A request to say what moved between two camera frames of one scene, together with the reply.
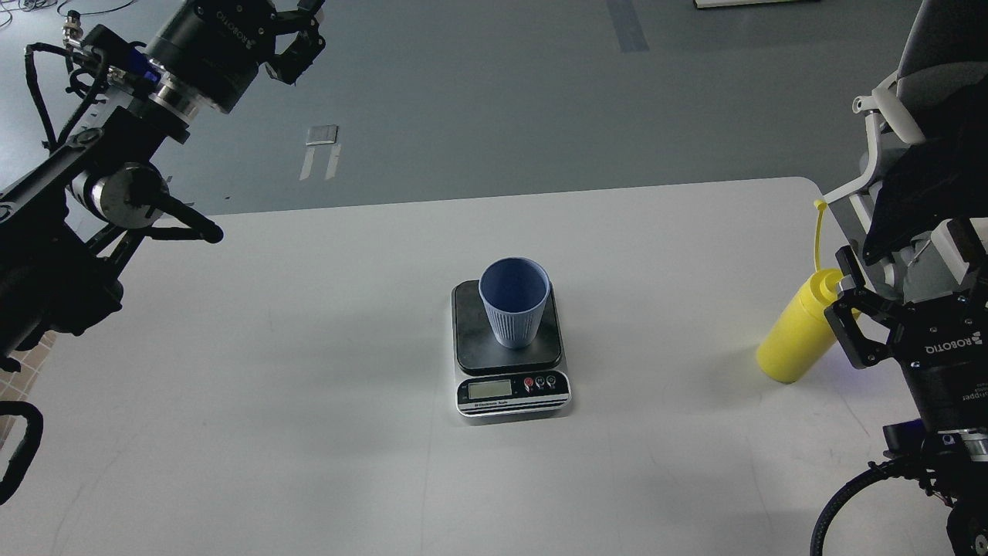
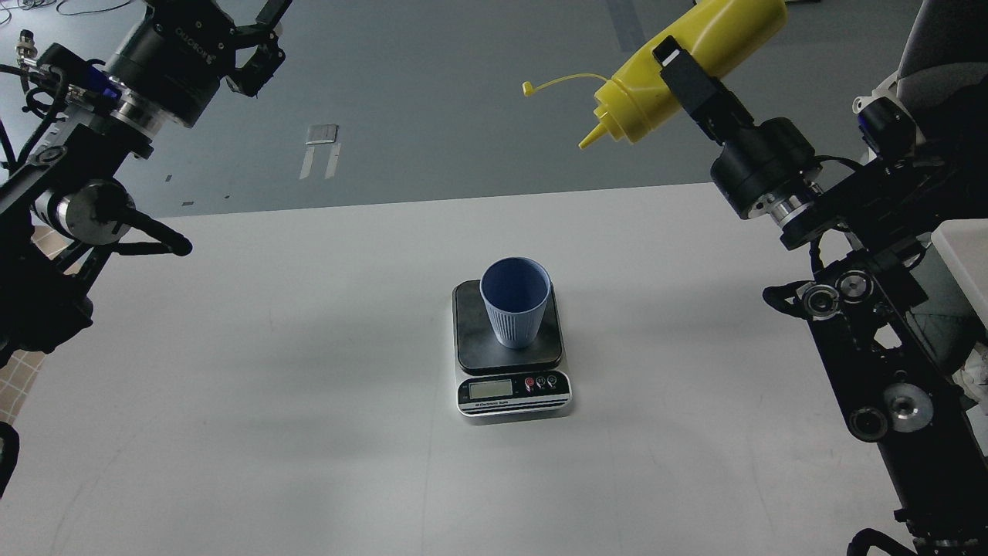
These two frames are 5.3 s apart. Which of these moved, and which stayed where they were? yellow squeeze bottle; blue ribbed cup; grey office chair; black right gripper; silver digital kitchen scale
Moved: black right gripper; yellow squeeze bottle
Stayed: blue ribbed cup; grey office chair; silver digital kitchen scale
